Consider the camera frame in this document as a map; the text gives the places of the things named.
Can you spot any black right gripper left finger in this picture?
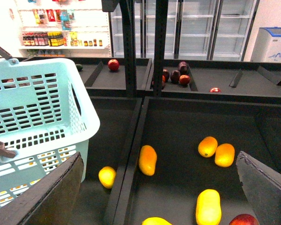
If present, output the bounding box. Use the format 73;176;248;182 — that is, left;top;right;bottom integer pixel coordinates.
0;152;84;225

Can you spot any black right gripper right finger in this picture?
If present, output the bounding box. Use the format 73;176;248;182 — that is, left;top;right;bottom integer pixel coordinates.
236;151;281;225

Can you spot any brown basket handle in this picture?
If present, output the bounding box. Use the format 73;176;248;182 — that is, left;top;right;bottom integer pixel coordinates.
0;47;16;158

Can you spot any light teal plastic basket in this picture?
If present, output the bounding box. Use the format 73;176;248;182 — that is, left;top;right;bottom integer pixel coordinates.
0;58;100;208

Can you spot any yellow mango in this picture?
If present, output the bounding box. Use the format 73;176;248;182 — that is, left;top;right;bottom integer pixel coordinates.
98;166;117;189
198;136;218;158
138;145;157;176
214;143;235;167
195;189;222;225

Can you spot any red apple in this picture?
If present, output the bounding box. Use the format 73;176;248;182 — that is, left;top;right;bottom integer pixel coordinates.
229;214;260;225
107;59;119;72

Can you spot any white chest freezer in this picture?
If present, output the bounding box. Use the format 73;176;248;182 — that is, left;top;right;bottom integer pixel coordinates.
251;27;281;63

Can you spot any white grocery shelf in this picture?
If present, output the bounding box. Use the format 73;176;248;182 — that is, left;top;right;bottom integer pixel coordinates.
12;0;111;57

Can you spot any glass door refrigerator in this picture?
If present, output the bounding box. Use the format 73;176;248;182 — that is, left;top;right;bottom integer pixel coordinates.
109;0;259;61

